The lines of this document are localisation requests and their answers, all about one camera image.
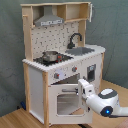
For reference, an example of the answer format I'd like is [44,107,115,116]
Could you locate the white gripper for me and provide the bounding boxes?
[78,79,95,104]

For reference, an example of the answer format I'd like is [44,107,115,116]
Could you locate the white oven door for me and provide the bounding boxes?
[49,84,93,124]

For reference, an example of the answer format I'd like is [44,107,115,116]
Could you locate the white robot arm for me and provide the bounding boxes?
[78,79,128,118]

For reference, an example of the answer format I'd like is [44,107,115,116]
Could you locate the wooden toy kitchen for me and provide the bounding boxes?
[22,2,105,128]

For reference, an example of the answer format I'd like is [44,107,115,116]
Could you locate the red right stove knob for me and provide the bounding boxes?
[71,66,79,73]

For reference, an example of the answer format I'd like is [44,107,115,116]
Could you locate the red stove knob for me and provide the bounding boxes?
[71,66,79,73]
[54,73,60,79]

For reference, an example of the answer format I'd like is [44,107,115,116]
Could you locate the red left stove knob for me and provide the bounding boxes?
[54,73,60,79]

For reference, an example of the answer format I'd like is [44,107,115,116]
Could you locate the grey sink basin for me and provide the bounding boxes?
[66,47,94,56]

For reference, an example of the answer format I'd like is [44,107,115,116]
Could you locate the black stove top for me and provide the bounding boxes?
[35,54,71,66]

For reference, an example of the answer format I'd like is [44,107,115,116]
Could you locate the black toy faucet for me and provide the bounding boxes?
[67,33,82,49]

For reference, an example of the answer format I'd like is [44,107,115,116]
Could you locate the silver toy pot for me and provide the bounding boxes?
[42,51,58,62]

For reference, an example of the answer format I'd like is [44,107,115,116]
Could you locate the grey range hood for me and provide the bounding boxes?
[34,5,64,27]

